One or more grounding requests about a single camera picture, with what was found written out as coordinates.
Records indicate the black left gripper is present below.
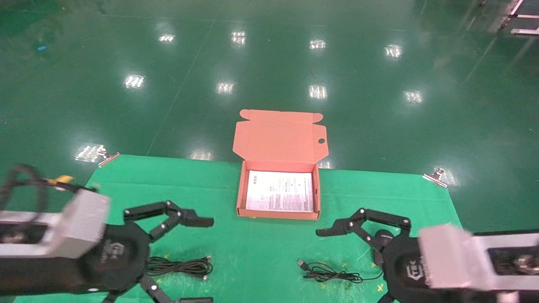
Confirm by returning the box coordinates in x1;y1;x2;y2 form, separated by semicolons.
0;201;214;303

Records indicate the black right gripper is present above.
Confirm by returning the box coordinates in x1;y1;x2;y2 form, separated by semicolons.
316;207;539;303

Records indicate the black data cable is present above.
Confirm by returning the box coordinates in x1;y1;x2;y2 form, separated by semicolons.
147;255;213;280

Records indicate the black wired computer mouse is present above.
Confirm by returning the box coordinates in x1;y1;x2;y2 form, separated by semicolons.
297;229;396;283

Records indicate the orange cardboard box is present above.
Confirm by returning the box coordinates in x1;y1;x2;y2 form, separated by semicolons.
233;109;328;221

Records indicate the green table cloth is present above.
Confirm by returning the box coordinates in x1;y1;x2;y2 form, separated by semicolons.
14;154;464;303

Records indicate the metal cloth clip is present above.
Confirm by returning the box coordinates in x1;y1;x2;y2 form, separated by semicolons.
98;148;120;167
423;168;448;188

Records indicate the white printed instruction sheet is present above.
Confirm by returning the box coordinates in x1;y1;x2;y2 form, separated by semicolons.
245;170;315;213

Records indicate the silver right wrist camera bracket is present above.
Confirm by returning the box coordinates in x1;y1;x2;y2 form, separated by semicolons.
418;224;539;292

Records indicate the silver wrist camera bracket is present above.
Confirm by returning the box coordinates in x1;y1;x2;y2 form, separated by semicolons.
0;189;111;259
418;224;539;292

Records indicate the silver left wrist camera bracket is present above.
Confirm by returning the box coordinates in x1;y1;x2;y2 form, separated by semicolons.
0;189;111;259

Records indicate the white metal frame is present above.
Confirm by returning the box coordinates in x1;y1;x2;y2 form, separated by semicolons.
499;0;539;35

